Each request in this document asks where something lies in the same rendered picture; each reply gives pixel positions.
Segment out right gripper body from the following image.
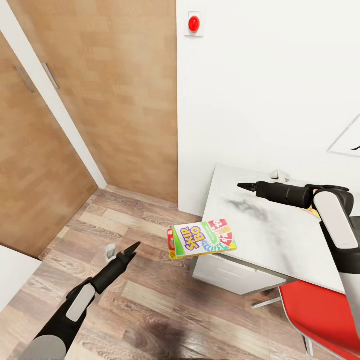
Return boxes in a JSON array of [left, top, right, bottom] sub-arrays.
[[256, 180, 293, 206]]

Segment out jigsaw puzzle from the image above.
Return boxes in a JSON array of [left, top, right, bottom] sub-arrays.
[[306, 206, 320, 218]]

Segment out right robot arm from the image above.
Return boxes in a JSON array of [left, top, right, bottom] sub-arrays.
[[237, 169, 360, 341]]

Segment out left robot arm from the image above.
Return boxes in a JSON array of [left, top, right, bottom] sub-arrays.
[[17, 241, 141, 360]]

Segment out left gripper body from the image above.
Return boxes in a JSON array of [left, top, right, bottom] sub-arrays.
[[101, 252, 129, 284]]

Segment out board game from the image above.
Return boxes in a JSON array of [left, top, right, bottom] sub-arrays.
[[167, 219, 238, 260]]

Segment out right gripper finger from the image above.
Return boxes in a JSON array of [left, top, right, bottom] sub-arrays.
[[237, 181, 258, 192]]

